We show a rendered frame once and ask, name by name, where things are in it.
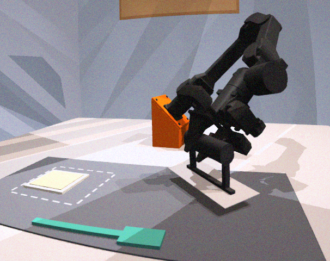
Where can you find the cream square tile with dark center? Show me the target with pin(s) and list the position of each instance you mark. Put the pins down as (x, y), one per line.
(56, 181)

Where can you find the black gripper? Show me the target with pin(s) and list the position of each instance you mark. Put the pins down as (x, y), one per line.
(207, 114)

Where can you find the small trowel with black handle and white blade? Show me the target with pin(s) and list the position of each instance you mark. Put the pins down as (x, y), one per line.
(218, 186)

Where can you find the teal flat paddle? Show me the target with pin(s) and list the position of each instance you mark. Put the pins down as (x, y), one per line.
(130, 236)

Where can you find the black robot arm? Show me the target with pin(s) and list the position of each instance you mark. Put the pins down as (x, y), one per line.
(266, 74)

